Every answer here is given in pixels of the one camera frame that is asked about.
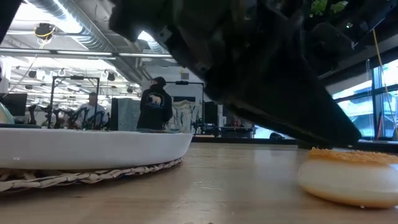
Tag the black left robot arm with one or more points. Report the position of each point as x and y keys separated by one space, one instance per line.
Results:
x=6 y=15

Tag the grey partition panel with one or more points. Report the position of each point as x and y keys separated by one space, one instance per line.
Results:
x=124 y=113

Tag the grey wall vent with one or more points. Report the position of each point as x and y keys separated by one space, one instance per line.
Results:
x=185 y=76

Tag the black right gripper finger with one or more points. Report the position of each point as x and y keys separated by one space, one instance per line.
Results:
x=280 y=99
x=329 y=46

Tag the white round plate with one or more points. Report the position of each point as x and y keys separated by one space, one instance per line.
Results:
x=93 y=149

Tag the black background robot arms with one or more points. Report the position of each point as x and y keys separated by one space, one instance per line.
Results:
x=77 y=119

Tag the black metal frame stand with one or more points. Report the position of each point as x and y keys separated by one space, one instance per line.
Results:
x=186 y=82
x=76 y=77

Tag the silver ventilation duct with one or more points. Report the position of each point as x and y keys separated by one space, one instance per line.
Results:
x=93 y=42

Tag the small black background robot arm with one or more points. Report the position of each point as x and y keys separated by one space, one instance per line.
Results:
x=203 y=127

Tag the small black dome object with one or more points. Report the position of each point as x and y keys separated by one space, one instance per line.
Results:
x=276 y=136

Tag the orange crumb topped donut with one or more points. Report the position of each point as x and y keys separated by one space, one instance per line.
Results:
x=342 y=183

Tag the woven straw placemat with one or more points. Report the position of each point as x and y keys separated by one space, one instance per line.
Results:
x=62 y=179

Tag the black plant pot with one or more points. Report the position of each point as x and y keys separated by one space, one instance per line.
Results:
x=303 y=144

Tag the white green patterned cloth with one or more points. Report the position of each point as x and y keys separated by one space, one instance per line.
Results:
x=185 y=115

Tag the green frosted donut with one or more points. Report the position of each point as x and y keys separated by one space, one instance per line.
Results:
x=5 y=115

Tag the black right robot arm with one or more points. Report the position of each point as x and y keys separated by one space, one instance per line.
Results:
x=373 y=9

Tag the person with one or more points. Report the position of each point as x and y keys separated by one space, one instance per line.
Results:
x=235 y=123
x=92 y=107
x=155 y=105

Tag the black ceiling spotlight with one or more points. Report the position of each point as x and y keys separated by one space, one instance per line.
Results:
x=111 y=76
x=32 y=74

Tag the long ceiling light bar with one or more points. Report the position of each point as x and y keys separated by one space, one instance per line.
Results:
x=84 y=53

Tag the green leafy small tree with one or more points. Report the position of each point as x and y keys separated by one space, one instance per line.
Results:
x=320 y=6

